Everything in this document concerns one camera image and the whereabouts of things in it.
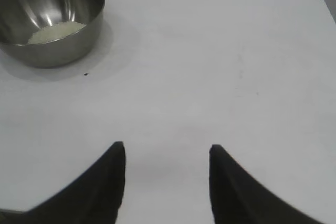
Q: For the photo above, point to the stainless steel mixing bowl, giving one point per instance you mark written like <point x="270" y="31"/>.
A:
<point x="60" y="48"/>

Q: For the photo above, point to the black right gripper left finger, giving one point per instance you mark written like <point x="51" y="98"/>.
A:
<point x="99" y="190"/>

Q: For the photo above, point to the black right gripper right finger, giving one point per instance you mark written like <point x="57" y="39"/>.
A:
<point x="231" y="195"/>

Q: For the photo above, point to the white rice grains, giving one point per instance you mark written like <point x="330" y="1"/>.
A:
<point x="55" y="31"/>

